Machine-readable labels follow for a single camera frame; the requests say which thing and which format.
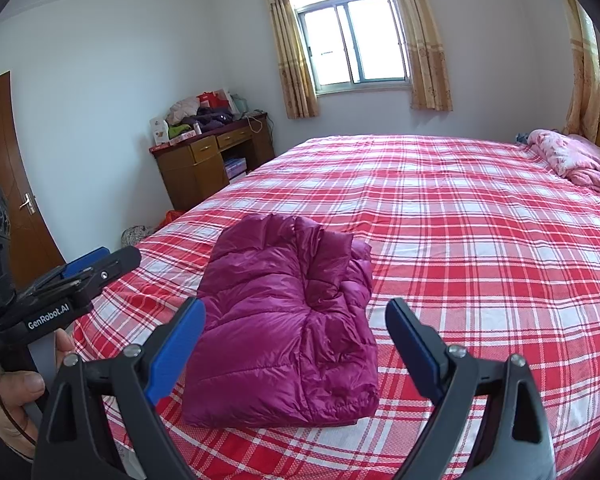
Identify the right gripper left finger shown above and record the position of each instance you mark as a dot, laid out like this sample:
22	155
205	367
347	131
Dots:
75	440

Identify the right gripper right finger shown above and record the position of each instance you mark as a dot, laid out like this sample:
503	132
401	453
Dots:
513	440

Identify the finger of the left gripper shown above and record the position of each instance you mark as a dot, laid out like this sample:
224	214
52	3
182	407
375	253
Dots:
87	285
77	266

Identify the magenta puffer jacket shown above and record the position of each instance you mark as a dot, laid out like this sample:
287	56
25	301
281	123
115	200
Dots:
286	341

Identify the left hand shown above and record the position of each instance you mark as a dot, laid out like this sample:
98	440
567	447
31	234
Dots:
18	432

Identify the patterned bag on floor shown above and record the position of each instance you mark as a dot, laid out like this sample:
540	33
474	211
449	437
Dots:
135	234

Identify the orange plastic bag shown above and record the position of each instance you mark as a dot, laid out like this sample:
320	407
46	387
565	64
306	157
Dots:
170	216

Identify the brown wooden door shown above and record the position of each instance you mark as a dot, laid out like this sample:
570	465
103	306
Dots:
32	251

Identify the brown wooden desk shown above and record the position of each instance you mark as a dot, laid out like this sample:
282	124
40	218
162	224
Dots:
193	168

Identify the books in desk shelf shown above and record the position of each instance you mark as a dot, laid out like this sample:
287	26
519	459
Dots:
235	168

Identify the clutter pile on desk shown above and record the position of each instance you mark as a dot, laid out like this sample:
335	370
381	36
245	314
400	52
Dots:
197	114

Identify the pink folded quilt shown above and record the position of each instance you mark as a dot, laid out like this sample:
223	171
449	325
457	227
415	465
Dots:
572	157

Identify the left beige curtain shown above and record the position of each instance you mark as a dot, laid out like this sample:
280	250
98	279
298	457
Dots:
293	66

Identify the beige curtain near headboard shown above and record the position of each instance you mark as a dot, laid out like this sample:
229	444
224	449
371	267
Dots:
584	109

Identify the right beige curtain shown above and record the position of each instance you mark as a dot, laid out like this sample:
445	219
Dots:
426	58

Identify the side window with aluminium frame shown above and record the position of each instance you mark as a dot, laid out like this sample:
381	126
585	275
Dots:
353	44

